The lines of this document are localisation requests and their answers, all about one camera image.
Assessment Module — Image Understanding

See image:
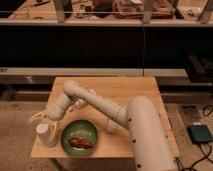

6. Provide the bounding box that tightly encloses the black cable on floor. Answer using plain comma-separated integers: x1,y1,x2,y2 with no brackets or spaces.
175,103,213,171

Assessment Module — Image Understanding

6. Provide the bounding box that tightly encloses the black box on right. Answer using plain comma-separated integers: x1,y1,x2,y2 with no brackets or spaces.
185,55,213,83

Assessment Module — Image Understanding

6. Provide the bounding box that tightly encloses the green ceramic bowl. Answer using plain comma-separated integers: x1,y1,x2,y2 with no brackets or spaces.
60,120,98,157

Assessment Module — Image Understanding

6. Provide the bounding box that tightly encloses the red food piece in bowl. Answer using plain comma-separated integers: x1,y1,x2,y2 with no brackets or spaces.
70,138,93,149

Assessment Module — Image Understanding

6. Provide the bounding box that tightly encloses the wooden table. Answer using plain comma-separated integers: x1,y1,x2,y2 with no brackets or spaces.
30,76,180,159

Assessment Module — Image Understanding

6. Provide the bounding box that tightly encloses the background workbench shelf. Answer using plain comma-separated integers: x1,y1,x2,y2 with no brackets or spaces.
0,0,213,27

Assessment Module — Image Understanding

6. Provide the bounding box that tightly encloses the blue foot pedal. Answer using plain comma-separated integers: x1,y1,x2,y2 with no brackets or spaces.
187,125,213,144

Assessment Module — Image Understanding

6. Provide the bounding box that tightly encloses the white plastic bottle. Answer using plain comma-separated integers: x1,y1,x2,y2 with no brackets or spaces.
68,96,87,112

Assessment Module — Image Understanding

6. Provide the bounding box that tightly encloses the white paper cup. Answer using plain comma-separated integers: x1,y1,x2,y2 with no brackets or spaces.
36,123,56,148

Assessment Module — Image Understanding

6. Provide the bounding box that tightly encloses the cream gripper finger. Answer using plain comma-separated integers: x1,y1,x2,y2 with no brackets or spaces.
49,121,59,143
28,112,43,124

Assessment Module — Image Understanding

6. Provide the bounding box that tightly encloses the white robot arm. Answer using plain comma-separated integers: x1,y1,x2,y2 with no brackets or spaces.
29,80,176,171

